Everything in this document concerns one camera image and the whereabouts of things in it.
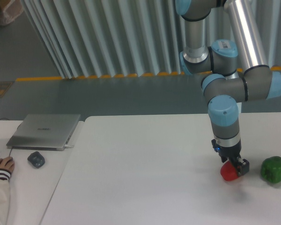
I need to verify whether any brown bag in corner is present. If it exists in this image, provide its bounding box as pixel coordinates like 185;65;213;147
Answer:
0;0;24;27

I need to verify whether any dark grey 3D mouse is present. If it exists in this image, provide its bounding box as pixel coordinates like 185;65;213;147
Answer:
27;151;45;169

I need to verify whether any silver closed laptop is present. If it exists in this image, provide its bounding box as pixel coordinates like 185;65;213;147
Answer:
6;114;81;150

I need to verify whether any red bell pepper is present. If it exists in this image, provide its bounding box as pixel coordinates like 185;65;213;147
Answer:
220;161;240;181

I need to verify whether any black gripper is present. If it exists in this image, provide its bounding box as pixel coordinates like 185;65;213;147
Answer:
211;139;250;176

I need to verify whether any white folding partition screen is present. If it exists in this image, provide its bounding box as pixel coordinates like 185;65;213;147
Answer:
21;0;281;79

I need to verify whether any person's hand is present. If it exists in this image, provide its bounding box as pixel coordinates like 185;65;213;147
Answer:
0;157;15;174

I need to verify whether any green bell pepper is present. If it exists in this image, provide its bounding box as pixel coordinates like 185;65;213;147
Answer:
260;156;281;184

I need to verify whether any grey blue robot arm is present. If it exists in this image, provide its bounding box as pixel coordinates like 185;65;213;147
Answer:
175;0;281;176

